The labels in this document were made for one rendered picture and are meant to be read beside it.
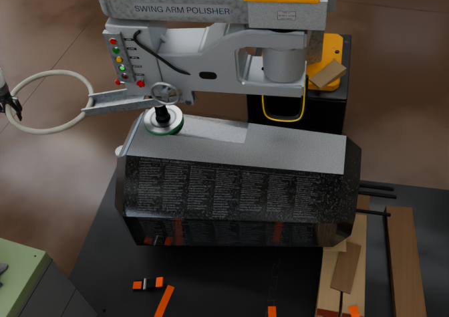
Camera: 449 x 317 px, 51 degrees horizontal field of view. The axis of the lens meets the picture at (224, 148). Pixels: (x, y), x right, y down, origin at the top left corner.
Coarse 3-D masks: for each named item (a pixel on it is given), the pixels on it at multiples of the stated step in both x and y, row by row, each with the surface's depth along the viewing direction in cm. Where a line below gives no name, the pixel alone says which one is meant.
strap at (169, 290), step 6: (168, 288) 286; (168, 294) 283; (162, 300) 281; (168, 300) 281; (162, 306) 279; (270, 306) 273; (354, 306) 249; (156, 312) 277; (162, 312) 277; (270, 312) 271; (354, 312) 247
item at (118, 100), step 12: (96, 96) 264; (108, 96) 262; (120, 96) 261; (132, 96) 257; (144, 96) 253; (180, 96) 236; (84, 108) 258; (96, 108) 255; (108, 108) 253; (120, 108) 251; (132, 108) 250
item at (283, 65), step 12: (264, 48) 204; (276, 48) 199; (264, 60) 210; (276, 60) 203; (288, 60) 201; (300, 60) 205; (264, 72) 216; (276, 72) 208; (288, 72) 207; (300, 72) 210
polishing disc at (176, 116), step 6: (168, 108) 265; (174, 108) 264; (150, 114) 263; (174, 114) 261; (180, 114) 261; (144, 120) 260; (150, 120) 260; (174, 120) 258; (180, 120) 258; (150, 126) 257; (156, 126) 257; (162, 126) 256; (168, 126) 256; (174, 126) 256; (156, 132) 255; (162, 132) 254
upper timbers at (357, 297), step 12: (360, 216) 285; (360, 228) 280; (348, 240) 276; (360, 240) 275; (324, 252) 272; (336, 252) 272; (360, 252) 270; (324, 264) 268; (360, 264) 266; (324, 276) 263; (360, 276) 261; (324, 288) 259; (360, 288) 257; (324, 300) 255; (336, 300) 254; (348, 300) 254; (360, 300) 253; (324, 312) 255; (336, 312) 251; (348, 312) 250; (360, 312) 249
